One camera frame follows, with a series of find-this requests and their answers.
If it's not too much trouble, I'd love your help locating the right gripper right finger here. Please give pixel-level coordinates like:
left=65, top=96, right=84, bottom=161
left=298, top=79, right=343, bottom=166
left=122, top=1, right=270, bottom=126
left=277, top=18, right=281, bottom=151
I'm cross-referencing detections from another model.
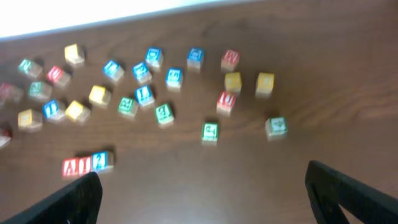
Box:
left=305, top=161, right=397, bottom=223

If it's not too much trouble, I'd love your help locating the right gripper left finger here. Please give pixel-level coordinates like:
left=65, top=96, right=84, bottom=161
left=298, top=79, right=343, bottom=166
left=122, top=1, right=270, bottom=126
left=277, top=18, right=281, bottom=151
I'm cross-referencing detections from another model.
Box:
left=3, top=172, right=103, bottom=224

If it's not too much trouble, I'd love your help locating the red letter A block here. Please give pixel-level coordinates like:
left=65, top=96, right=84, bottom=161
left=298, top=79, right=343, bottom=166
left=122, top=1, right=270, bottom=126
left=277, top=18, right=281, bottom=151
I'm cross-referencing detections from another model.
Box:
left=62, top=157, right=78, bottom=179

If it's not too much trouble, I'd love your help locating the red letter I block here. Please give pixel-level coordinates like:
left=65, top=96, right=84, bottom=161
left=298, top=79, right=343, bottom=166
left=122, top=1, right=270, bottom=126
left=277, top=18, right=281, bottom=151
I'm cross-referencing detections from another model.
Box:
left=78, top=156, right=92, bottom=176

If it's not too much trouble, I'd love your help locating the blue number 2 block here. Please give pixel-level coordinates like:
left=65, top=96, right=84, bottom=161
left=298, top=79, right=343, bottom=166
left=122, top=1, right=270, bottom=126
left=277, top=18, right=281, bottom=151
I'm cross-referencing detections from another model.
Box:
left=91, top=151, right=114, bottom=173

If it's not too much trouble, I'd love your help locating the green number 4 block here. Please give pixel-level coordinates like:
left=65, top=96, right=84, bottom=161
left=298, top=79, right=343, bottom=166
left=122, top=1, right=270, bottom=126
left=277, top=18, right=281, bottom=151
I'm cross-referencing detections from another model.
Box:
left=265, top=116, right=289, bottom=141

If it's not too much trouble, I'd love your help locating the blue letter T block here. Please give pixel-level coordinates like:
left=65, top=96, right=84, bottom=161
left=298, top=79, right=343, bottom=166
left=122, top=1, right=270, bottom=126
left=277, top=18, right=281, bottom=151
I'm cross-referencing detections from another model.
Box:
left=42, top=99, right=66, bottom=123

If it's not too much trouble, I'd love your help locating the yellow letter O block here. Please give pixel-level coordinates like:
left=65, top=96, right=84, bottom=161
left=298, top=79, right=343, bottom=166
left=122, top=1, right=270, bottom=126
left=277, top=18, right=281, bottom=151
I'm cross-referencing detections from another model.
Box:
left=17, top=109, right=43, bottom=132

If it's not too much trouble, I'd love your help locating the green letter R block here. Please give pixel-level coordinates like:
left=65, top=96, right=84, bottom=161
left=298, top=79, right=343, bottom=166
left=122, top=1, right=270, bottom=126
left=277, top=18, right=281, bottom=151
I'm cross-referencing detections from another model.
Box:
left=118, top=97, right=139, bottom=120

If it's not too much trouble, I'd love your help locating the yellow block centre upper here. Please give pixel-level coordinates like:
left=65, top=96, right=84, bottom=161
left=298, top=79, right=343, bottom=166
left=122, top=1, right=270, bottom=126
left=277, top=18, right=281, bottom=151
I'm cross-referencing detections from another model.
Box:
left=88, top=85, right=111, bottom=108

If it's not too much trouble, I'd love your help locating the green letter Z block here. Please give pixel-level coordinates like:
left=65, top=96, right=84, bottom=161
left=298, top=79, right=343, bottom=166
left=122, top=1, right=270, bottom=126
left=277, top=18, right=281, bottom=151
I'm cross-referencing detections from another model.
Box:
left=28, top=81, right=52, bottom=102

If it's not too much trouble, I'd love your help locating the green letter B block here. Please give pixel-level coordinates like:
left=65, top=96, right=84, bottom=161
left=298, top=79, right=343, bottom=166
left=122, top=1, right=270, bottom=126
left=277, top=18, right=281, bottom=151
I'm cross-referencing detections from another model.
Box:
left=155, top=103, right=174, bottom=128

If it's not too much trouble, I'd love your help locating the blue letter L block lower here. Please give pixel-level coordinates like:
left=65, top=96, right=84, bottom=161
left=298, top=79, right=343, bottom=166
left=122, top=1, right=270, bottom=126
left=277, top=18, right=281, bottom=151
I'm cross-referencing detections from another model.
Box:
left=134, top=85, right=155, bottom=110

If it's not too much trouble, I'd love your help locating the blue letter l block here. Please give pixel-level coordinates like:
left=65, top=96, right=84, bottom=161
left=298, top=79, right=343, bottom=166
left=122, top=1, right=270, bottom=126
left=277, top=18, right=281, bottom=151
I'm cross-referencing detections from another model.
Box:
left=134, top=85, right=155, bottom=110
left=103, top=60, right=124, bottom=84

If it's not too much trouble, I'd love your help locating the yellow letter G block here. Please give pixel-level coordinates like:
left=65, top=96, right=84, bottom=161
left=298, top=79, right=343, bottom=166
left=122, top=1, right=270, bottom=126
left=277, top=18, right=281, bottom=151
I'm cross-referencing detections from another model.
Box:
left=255, top=73, right=275, bottom=98

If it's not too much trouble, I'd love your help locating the red letter U block left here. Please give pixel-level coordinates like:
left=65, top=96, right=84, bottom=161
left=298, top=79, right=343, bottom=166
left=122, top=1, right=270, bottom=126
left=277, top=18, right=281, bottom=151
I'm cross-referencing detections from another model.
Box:
left=46, top=65, right=72, bottom=89

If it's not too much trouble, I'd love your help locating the red letter u block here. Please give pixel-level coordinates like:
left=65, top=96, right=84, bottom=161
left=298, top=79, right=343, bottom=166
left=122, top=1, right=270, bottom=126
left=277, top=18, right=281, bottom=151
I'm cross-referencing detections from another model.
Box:
left=46, top=65, right=72, bottom=89
left=216, top=90, right=236, bottom=116

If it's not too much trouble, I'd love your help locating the green letter J block lower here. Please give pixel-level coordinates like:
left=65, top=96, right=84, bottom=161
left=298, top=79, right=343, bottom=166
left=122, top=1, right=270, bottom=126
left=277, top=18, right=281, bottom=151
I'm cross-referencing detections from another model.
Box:
left=201, top=122, right=219, bottom=145

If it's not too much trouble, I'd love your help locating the green letter j block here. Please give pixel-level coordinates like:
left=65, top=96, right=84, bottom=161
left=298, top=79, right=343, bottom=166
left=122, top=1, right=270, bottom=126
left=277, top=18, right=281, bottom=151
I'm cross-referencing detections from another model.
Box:
left=18, top=58, right=43, bottom=80
left=201, top=122, right=219, bottom=145

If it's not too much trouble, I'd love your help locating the red letter E block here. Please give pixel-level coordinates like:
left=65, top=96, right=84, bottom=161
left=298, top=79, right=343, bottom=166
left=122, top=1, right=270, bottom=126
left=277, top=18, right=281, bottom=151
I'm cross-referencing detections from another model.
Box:
left=1, top=83, right=24, bottom=105

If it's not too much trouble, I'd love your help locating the red letter U block right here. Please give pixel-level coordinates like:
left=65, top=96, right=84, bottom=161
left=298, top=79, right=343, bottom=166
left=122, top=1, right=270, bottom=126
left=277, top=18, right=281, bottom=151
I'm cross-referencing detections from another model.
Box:
left=216, top=90, right=236, bottom=116

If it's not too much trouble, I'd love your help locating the blue letter L block upper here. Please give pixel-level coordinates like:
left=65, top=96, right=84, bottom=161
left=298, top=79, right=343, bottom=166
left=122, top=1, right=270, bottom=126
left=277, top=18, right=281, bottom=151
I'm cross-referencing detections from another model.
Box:
left=103, top=60, right=124, bottom=84

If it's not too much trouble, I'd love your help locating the blue letter P block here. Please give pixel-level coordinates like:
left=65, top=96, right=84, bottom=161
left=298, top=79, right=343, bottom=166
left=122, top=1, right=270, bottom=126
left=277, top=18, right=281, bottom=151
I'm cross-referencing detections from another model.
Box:
left=132, top=62, right=152, bottom=85

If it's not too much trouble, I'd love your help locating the yellow letter K block right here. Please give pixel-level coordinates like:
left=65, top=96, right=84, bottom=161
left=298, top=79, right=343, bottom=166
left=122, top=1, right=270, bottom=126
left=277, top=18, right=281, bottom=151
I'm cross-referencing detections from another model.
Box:
left=224, top=72, right=242, bottom=95

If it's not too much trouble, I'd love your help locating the green letter J block top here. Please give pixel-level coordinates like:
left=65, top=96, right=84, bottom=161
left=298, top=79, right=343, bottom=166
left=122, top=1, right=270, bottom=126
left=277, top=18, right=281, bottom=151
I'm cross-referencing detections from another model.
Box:
left=18, top=58, right=43, bottom=80

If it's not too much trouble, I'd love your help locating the yellow block top row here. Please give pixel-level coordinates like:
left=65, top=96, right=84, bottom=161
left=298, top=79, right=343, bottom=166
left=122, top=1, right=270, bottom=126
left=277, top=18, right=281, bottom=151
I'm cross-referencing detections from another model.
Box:
left=64, top=44, right=85, bottom=68

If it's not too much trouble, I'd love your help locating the blue number 5 block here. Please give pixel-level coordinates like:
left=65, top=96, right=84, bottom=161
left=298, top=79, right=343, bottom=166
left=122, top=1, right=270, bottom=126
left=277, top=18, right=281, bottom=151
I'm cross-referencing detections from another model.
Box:
left=165, top=67, right=183, bottom=92

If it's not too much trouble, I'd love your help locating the blue letter D block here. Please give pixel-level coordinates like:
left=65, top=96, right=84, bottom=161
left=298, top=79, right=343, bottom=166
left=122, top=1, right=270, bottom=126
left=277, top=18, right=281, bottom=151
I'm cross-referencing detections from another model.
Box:
left=145, top=47, right=164, bottom=72

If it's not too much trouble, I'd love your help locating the red letter M block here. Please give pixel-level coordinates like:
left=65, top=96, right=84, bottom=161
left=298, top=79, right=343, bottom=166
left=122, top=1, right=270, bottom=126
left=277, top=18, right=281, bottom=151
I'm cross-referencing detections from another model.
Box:
left=221, top=49, right=240, bottom=72

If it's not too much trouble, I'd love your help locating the blue block upper right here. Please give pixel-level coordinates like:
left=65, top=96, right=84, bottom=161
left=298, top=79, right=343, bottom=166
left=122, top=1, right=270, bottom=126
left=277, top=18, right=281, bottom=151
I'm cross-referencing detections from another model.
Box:
left=187, top=47, right=205, bottom=71

